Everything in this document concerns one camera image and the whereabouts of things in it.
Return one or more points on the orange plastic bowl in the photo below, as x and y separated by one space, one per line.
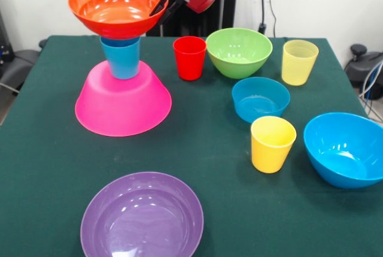
113 14

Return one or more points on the blue plastic cup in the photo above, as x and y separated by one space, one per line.
124 59

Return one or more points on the pink plastic bowl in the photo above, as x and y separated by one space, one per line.
125 104

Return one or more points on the red plastic cup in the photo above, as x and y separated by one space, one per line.
190 62

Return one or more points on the green plastic bowl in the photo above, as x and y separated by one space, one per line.
239 65

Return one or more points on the small dark blue bowl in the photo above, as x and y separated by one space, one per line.
260 104

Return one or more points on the dark green table cloth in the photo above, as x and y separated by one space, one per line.
209 137

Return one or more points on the translucent yellow-green plastic cup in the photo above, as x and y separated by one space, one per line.
297 68

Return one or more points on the black floor device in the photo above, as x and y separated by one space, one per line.
359 68
15 65

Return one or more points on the yellow plastic cup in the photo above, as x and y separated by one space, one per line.
269 155

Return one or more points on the purple plastic bowl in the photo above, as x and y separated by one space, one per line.
140 224

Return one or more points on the large light blue bowl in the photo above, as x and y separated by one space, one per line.
344 155

